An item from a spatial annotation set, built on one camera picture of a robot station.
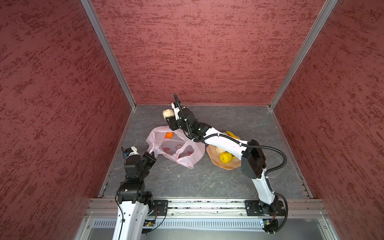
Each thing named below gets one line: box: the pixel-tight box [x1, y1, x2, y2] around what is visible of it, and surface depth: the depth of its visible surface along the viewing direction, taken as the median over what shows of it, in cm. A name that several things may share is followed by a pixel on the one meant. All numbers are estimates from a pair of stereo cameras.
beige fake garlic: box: [162, 109, 175, 120], surface depth 81 cm
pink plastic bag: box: [146, 125, 206, 169], surface depth 78 cm
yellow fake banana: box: [226, 131, 241, 140], surface depth 97 cm
